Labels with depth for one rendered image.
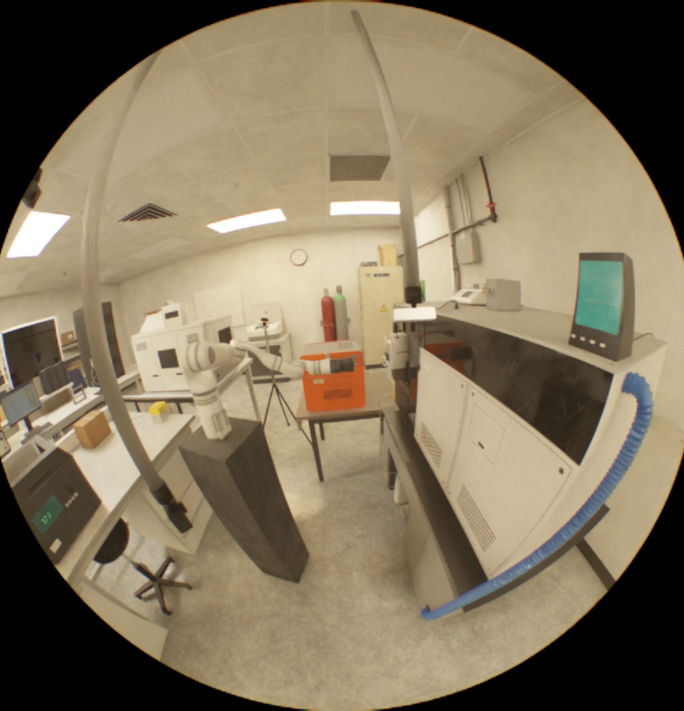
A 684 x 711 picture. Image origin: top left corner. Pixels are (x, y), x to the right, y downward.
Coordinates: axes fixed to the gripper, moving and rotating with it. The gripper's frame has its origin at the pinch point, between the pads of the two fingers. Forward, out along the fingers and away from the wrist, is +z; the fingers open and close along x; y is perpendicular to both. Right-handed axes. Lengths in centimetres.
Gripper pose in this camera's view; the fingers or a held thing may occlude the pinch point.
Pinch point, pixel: (364, 359)
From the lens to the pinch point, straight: 117.0
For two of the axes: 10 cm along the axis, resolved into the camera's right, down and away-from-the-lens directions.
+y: 0.8, 6.7, -7.4
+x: -0.5, -7.3, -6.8
